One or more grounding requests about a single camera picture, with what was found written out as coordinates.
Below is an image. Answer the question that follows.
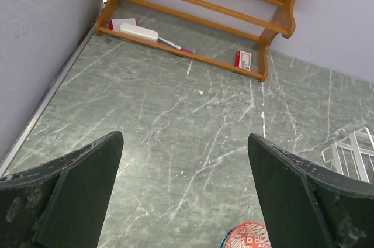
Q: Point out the white box on shelf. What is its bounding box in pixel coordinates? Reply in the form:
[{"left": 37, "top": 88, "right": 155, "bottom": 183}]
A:
[{"left": 120, "top": 23, "right": 159, "bottom": 43}]

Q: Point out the wooden shelf rack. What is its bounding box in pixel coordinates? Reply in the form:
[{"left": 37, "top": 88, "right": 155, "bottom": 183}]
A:
[{"left": 95, "top": 0, "right": 296, "bottom": 82}]

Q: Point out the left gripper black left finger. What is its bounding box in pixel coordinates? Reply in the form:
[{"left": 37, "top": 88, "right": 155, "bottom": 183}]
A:
[{"left": 1, "top": 131, "right": 123, "bottom": 247}]

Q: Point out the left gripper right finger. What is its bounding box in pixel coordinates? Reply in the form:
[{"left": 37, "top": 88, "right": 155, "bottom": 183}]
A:
[{"left": 248, "top": 133, "right": 373, "bottom": 247}]

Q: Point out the red geometric patterned bowl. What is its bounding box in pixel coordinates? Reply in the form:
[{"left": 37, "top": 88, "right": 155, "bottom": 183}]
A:
[{"left": 219, "top": 222, "right": 271, "bottom": 248}]

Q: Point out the red white small card box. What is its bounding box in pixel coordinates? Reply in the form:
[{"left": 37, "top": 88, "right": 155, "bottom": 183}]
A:
[{"left": 234, "top": 50, "right": 252, "bottom": 71}]

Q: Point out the white wire dish rack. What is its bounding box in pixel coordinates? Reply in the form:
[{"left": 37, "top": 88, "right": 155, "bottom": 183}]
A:
[{"left": 321, "top": 127, "right": 373, "bottom": 184}]

